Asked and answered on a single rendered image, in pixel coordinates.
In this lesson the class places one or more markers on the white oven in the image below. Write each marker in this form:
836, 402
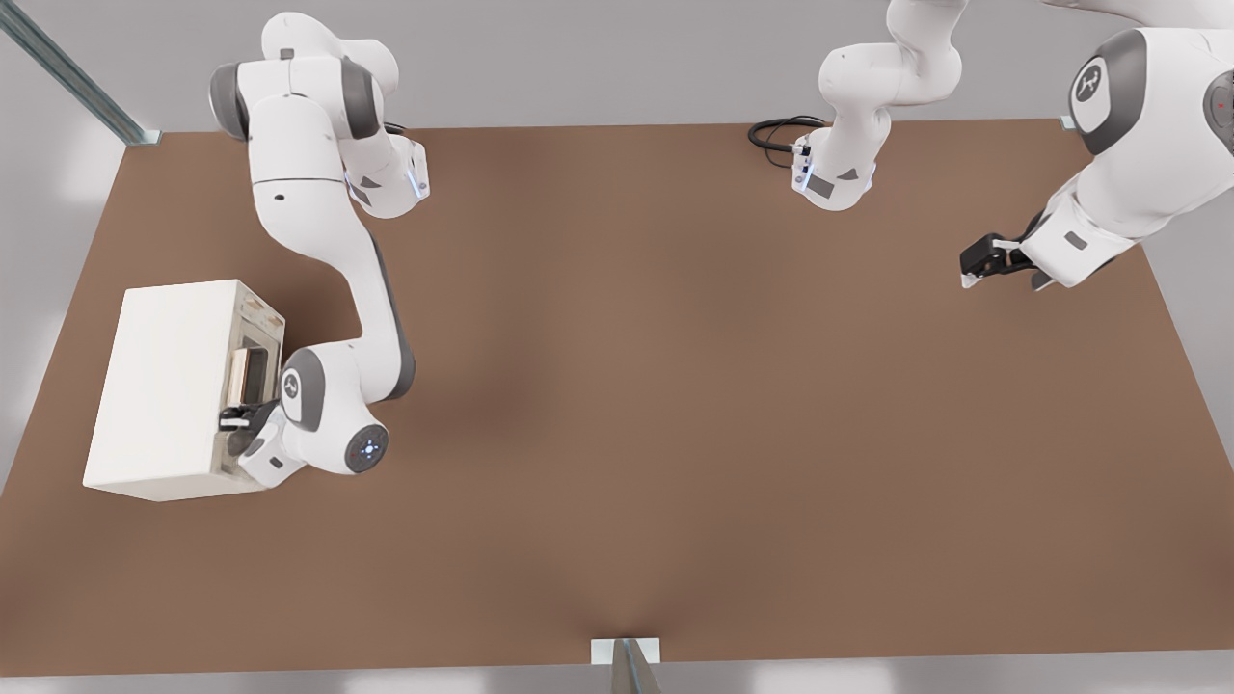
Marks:
164, 386

